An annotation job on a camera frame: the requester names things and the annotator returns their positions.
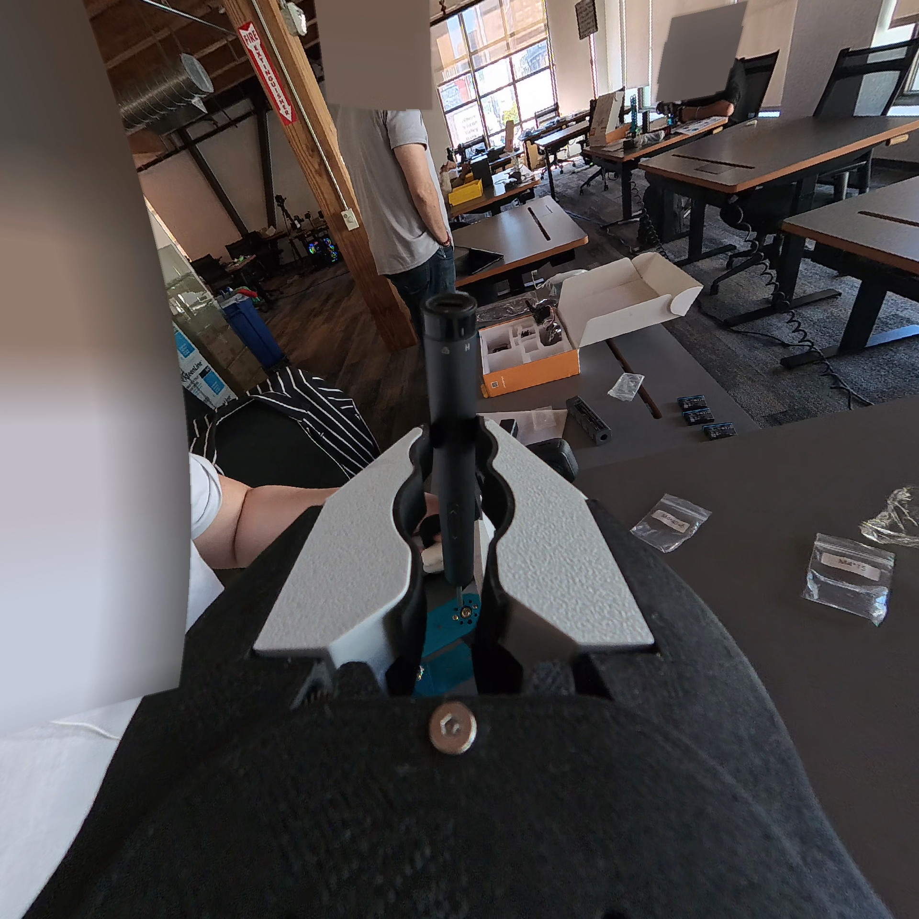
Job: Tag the small clear zip bag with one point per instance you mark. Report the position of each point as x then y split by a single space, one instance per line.
671 523

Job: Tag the wood-edged dark desk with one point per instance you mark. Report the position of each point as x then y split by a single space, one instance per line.
524 233
861 230
782 151

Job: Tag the large paned window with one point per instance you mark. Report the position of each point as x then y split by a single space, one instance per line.
495 64

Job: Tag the person's left forearm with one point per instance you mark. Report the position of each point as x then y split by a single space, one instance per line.
273 517

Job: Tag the dark grey slotted desk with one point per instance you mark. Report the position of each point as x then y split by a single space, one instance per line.
668 359

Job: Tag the blue toy robot arm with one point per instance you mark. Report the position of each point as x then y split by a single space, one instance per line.
445 646

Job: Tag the black white striped cloth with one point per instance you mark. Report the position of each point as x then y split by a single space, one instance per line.
323 409

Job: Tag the red fire extinguisher sign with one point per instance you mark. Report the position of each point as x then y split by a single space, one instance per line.
267 72

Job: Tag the wooden post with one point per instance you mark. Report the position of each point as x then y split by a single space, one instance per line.
337 194

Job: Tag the yellow plastic bin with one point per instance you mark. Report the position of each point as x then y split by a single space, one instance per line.
465 192

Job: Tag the dark grey electric screwdriver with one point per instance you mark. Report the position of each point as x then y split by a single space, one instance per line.
449 402

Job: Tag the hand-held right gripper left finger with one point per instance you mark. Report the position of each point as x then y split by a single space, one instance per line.
344 574

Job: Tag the tiny clear zip bag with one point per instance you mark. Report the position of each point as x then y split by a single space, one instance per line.
626 386

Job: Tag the plastic-wrapped stack of white boxes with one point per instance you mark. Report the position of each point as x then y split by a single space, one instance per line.
205 337

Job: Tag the black rounded object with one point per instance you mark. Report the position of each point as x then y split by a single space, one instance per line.
558 459

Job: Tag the silver ventilation duct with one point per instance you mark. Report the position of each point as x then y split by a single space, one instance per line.
169 90

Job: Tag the crumpled clear plastic bag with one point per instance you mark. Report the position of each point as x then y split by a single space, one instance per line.
894 520

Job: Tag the black rectangular block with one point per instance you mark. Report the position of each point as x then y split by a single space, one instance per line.
589 422

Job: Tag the person's white shirt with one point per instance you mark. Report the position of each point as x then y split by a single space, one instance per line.
43 775

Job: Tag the black mesh office chair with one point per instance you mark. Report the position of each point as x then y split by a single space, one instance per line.
872 75

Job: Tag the open orange white cardboard box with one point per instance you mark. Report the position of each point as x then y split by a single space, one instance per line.
531 373

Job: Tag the blue plastic bin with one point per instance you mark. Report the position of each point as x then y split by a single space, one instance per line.
251 330

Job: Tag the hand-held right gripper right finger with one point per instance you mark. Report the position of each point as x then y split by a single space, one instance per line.
567 574

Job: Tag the large clear zip bag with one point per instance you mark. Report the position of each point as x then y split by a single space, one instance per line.
851 578

